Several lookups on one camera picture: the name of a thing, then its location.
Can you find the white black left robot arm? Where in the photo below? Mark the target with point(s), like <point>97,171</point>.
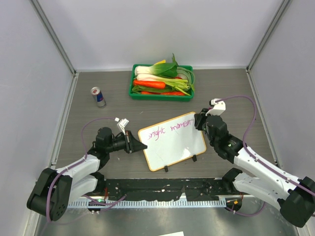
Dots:
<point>55,189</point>

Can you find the green plastic vegetable tray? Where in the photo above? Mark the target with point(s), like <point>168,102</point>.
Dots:
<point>138,96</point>

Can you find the slotted cable duct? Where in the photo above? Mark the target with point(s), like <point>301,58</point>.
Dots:
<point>182,202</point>

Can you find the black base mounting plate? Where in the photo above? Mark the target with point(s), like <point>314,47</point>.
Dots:
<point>165,189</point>

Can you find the orange carrot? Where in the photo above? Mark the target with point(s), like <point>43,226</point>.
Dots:
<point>150,84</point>

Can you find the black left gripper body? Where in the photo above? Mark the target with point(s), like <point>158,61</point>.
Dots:
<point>127,142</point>

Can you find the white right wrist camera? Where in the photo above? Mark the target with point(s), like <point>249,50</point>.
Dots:
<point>218,107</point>

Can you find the white paper sheet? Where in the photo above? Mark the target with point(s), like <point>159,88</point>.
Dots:
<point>175,234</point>

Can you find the yellow framed whiteboard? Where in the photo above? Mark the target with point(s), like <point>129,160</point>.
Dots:
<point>171,141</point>

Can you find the red bull drink can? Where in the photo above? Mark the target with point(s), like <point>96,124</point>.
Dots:
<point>98,97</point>

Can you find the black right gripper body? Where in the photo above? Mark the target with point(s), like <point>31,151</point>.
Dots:
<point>204,111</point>

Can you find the white green leek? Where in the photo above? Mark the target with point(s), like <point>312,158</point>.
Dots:
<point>178,83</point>

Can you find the green bok choy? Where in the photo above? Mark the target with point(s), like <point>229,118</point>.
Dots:
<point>167,69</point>

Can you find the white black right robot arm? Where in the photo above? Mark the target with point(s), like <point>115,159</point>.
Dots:
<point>292,196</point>

